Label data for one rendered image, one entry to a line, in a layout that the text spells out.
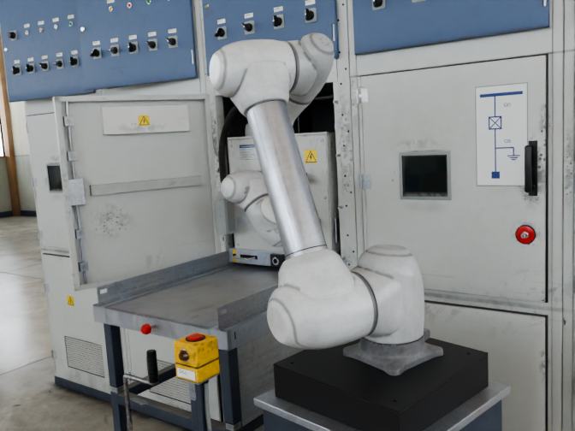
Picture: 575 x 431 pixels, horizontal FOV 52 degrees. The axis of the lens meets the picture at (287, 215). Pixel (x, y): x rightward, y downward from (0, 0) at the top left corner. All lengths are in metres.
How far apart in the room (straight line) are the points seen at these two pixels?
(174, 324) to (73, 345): 1.82
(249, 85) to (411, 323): 0.67
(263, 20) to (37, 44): 1.44
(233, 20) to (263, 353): 1.31
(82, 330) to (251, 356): 1.79
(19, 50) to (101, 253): 1.44
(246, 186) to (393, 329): 0.75
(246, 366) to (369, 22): 1.19
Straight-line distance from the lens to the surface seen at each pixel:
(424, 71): 2.02
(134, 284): 2.23
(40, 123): 3.53
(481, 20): 1.97
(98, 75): 2.95
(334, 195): 2.26
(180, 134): 2.55
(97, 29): 2.96
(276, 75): 1.45
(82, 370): 3.63
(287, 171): 1.37
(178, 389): 3.03
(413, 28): 2.05
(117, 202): 2.47
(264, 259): 2.45
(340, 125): 2.19
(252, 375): 1.89
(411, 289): 1.42
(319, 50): 1.52
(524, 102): 1.92
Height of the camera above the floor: 1.39
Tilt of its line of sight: 8 degrees down
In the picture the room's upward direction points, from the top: 3 degrees counter-clockwise
